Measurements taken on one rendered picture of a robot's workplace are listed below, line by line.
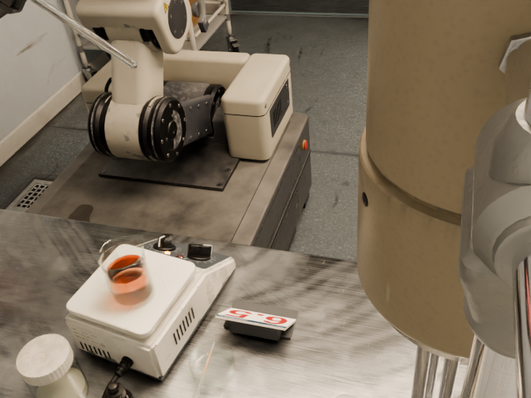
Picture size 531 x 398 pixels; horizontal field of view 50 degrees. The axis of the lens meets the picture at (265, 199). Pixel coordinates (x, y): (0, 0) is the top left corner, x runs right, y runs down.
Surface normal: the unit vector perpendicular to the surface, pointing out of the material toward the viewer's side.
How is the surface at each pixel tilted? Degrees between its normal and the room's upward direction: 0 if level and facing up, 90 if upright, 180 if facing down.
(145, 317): 0
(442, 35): 90
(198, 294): 90
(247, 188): 0
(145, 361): 90
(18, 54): 90
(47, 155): 0
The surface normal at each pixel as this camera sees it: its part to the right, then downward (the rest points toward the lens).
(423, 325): -0.56, 0.56
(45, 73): 0.95, 0.11
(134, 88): -0.29, 0.22
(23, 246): -0.09, -0.77
